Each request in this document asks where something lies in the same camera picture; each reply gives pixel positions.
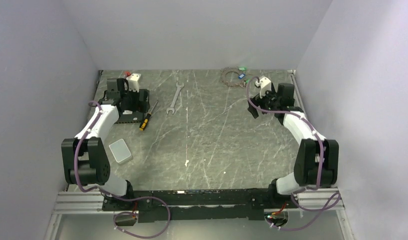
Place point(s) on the silver open-end wrench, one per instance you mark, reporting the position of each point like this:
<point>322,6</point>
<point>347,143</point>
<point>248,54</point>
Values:
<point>171,109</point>

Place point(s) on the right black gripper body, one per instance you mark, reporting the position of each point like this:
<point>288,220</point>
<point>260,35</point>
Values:
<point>267,103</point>

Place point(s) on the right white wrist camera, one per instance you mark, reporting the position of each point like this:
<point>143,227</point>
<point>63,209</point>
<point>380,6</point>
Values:
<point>265,86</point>

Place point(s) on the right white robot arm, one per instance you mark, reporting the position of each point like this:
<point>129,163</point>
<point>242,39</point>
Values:
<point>316,164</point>

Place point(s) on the black flat box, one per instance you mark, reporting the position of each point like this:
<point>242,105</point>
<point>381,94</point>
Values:
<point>130,117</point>

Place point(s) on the aluminium extrusion frame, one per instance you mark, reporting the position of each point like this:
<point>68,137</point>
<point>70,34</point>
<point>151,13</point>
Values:
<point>75,202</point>

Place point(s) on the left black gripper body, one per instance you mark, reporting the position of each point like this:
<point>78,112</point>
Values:
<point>132,102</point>

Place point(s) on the grey white rectangular box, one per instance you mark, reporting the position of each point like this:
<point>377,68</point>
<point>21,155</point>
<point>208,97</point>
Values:
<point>120,151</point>

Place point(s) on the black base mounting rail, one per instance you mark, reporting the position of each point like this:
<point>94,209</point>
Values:
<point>160,205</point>

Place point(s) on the yellow black screwdriver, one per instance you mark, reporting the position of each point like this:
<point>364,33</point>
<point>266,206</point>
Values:
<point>146,119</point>

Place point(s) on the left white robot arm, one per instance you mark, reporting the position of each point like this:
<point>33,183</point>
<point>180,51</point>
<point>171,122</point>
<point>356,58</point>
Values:
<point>85,160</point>

